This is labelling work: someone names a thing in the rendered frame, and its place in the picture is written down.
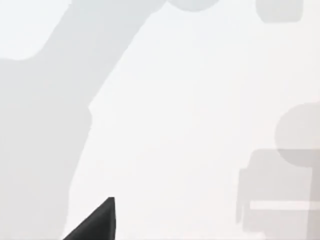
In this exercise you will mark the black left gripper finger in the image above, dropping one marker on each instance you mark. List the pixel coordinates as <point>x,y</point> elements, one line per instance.
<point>101,222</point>

